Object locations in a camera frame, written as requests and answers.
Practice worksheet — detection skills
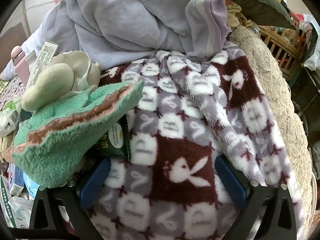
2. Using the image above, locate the dark green biscuit packet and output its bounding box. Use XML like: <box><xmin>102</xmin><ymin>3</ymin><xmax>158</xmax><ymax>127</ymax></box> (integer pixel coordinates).
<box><xmin>94</xmin><ymin>116</ymin><xmax>132</xmax><ymax>160</ymax></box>

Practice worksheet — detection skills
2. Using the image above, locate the green fuzzy sock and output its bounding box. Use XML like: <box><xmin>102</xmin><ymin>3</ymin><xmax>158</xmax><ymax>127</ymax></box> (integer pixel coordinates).
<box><xmin>11</xmin><ymin>80</ymin><xmax>145</xmax><ymax>188</ymax></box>

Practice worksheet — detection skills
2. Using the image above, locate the cream plush bunny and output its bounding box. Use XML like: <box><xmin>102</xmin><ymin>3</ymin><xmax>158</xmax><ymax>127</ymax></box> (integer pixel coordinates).
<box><xmin>21</xmin><ymin>62</ymin><xmax>75</xmax><ymax>112</ymax></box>

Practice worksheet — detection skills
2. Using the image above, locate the white green medicine box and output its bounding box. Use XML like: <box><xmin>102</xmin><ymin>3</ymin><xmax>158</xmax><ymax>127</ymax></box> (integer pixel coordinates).
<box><xmin>26</xmin><ymin>41</ymin><xmax>59</xmax><ymax>89</ymax></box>

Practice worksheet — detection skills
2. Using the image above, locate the white green carton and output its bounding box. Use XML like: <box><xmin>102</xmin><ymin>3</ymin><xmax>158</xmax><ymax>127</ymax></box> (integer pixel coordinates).
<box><xmin>0</xmin><ymin>180</ymin><xmax>34</xmax><ymax>230</ymax></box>

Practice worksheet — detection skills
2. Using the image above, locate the olive green pillow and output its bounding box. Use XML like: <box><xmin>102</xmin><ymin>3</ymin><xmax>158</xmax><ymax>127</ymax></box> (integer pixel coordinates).
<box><xmin>226</xmin><ymin>0</ymin><xmax>298</xmax><ymax>30</ymax></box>

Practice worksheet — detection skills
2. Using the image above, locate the beige shaggy blanket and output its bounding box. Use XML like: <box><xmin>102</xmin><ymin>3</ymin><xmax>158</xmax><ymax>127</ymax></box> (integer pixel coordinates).
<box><xmin>229</xmin><ymin>26</ymin><xmax>319</xmax><ymax>233</ymax></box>

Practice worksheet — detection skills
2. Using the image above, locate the white plastic bag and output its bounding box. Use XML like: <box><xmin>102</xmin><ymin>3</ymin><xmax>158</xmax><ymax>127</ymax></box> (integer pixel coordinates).
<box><xmin>299</xmin><ymin>14</ymin><xmax>320</xmax><ymax>71</ymax></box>

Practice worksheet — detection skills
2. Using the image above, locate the pink bottle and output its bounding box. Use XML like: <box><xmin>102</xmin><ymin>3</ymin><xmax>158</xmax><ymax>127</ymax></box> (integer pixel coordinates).
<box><xmin>10</xmin><ymin>45</ymin><xmax>31</xmax><ymax>85</ymax></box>

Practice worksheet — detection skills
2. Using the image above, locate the lavender fleece blanket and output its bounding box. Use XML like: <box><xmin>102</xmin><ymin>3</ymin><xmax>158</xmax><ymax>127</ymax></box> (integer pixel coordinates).
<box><xmin>0</xmin><ymin>0</ymin><xmax>235</xmax><ymax>80</ymax></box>

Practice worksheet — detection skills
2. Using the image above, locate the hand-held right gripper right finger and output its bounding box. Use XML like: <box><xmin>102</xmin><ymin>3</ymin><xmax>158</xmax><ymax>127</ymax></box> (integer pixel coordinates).
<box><xmin>214</xmin><ymin>155</ymin><xmax>300</xmax><ymax>240</ymax></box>

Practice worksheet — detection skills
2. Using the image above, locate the cream fuzzy sock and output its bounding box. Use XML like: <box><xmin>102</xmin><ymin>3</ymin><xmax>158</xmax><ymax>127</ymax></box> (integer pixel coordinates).
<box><xmin>51</xmin><ymin>51</ymin><xmax>102</xmax><ymax>92</ymax></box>

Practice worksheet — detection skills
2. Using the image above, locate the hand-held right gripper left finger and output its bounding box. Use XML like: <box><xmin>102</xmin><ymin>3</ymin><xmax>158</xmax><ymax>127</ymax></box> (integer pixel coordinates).
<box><xmin>29</xmin><ymin>158</ymin><xmax>112</xmax><ymax>240</ymax></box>

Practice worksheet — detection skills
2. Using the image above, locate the blue snack packet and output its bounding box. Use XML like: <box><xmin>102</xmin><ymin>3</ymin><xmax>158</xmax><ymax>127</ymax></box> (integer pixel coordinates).
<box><xmin>23</xmin><ymin>174</ymin><xmax>41</xmax><ymax>202</ymax></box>

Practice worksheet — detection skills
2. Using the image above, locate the white box red blue circle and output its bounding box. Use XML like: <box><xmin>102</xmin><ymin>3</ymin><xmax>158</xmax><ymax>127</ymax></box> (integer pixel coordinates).
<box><xmin>8</xmin><ymin>164</ymin><xmax>25</xmax><ymax>197</ymax></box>

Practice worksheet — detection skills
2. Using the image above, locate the pale yellow cloth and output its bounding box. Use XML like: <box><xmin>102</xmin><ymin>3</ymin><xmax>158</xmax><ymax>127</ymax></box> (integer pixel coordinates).
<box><xmin>225</xmin><ymin>1</ymin><xmax>254</xmax><ymax>29</ymax></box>

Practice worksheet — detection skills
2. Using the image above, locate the wooden crib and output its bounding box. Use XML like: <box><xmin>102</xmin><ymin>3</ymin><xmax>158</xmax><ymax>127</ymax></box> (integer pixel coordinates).
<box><xmin>257</xmin><ymin>22</ymin><xmax>312</xmax><ymax>82</ymax></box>

